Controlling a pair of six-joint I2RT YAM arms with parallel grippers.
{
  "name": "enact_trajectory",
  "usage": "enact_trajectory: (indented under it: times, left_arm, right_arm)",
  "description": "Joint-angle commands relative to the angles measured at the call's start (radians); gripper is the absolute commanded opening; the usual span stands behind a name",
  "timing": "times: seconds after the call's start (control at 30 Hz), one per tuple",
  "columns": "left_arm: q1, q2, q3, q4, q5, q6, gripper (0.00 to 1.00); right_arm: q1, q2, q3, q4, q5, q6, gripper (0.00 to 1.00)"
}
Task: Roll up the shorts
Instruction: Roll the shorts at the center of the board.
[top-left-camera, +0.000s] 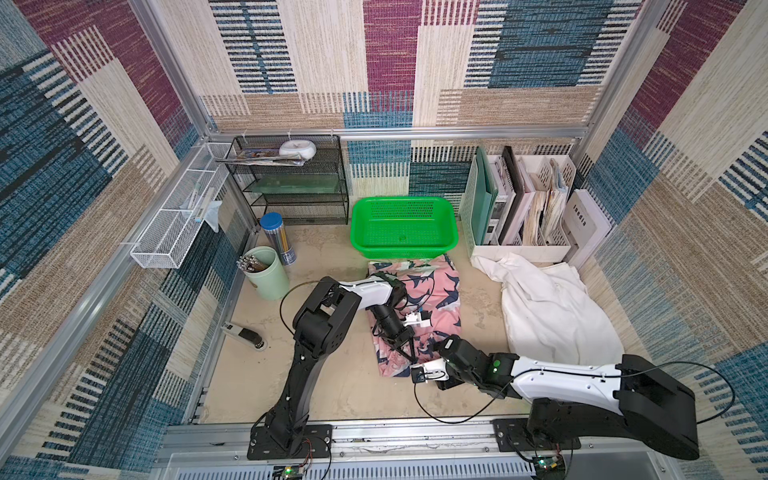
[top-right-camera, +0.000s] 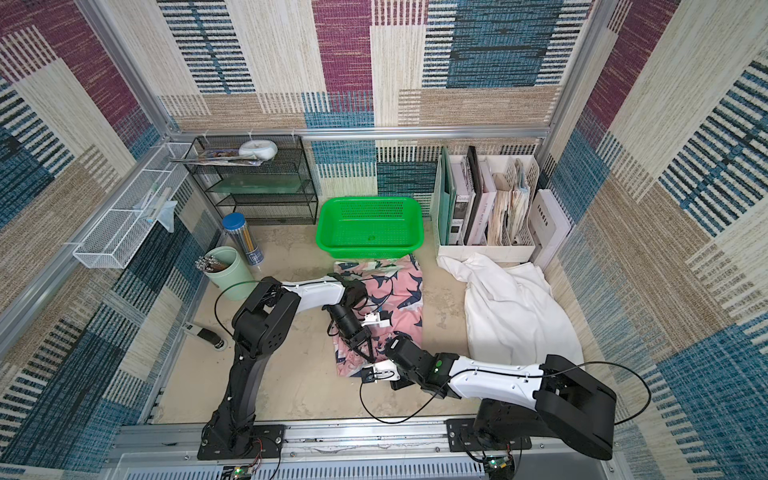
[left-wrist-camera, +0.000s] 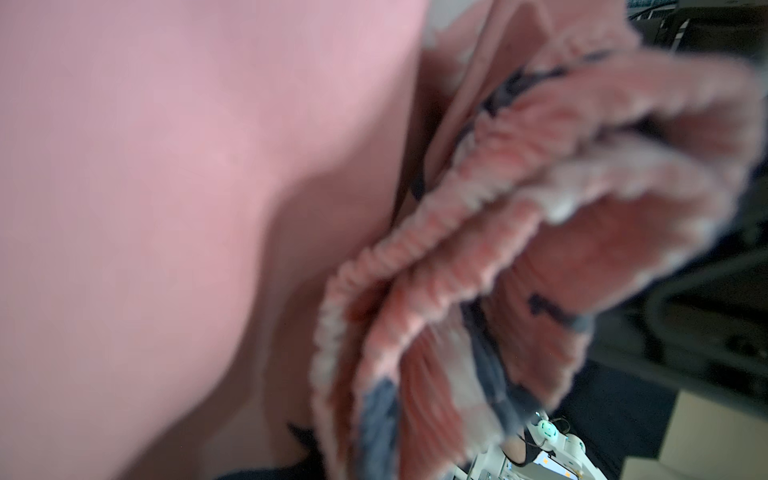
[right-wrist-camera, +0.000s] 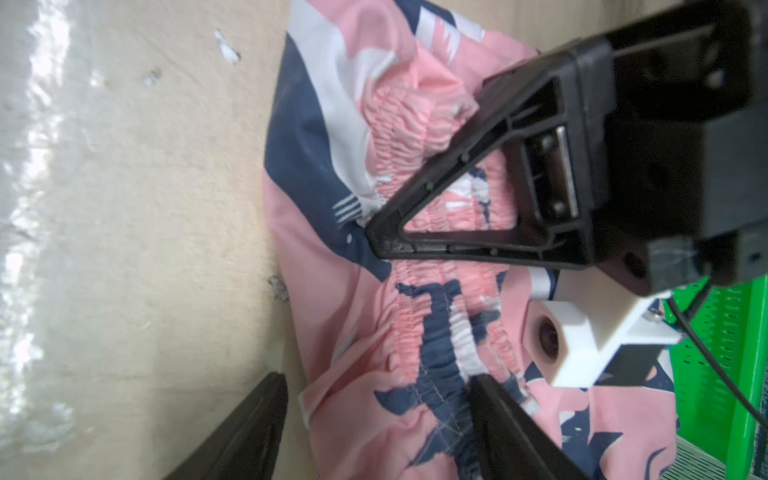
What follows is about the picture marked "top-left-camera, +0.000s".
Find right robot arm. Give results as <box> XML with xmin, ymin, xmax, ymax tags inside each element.
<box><xmin>433</xmin><ymin>335</ymin><xmax>700</xmax><ymax>460</ymax></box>

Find white wire wall basket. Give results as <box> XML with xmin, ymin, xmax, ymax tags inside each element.
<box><xmin>130</xmin><ymin>142</ymin><xmax>228</xmax><ymax>269</ymax></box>

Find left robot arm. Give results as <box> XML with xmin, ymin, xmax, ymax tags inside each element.
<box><xmin>247</xmin><ymin>274</ymin><xmax>417</xmax><ymax>460</ymax></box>

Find light green cup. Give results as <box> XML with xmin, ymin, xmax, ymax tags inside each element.
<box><xmin>237</xmin><ymin>246</ymin><xmax>290</xmax><ymax>300</ymax></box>

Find green folder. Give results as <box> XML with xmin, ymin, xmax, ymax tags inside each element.
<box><xmin>459</xmin><ymin>147</ymin><xmax>498</xmax><ymax>246</ymax></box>

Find white crumpled shirt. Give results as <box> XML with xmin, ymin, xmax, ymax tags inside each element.
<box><xmin>471</xmin><ymin>254</ymin><xmax>625</xmax><ymax>365</ymax></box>

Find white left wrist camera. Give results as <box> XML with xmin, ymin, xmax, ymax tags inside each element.
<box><xmin>403</xmin><ymin>311</ymin><xmax>432</xmax><ymax>328</ymax></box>

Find black wire shelf rack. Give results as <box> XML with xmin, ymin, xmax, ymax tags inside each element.
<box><xmin>224</xmin><ymin>134</ymin><xmax>350</xmax><ymax>225</ymax></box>

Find white round object on shelf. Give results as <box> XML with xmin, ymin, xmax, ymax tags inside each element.
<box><xmin>279</xmin><ymin>139</ymin><xmax>317</xmax><ymax>160</ymax></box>

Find blue lid cylindrical can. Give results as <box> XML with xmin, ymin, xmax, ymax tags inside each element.
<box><xmin>260</xmin><ymin>212</ymin><xmax>297</xmax><ymax>266</ymax></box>

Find black handheld tool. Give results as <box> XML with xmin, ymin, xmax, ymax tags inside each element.
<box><xmin>222</xmin><ymin>322</ymin><xmax>266</xmax><ymax>351</ymax></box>

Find green plastic basket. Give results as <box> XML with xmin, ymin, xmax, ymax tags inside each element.
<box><xmin>350</xmin><ymin>196</ymin><xmax>459</xmax><ymax>260</ymax></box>

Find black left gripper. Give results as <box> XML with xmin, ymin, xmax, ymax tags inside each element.
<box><xmin>369</xmin><ymin>309</ymin><xmax>416</xmax><ymax>359</ymax></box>

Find white plastic file organizer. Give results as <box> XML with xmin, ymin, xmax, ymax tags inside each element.
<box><xmin>465</xmin><ymin>146</ymin><xmax>576</xmax><ymax>263</ymax></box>

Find grey Inedia magazine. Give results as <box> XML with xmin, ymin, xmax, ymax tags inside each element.
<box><xmin>562</xmin><ymin>189</ymin><xmax>612</xmax><ymax>269</ymax></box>

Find pink shark print shorts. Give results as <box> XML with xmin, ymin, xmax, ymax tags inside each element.
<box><xmin>367</xmin><ymin>254</ymin><xmax>462</xmax><ymax>377</ymax></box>

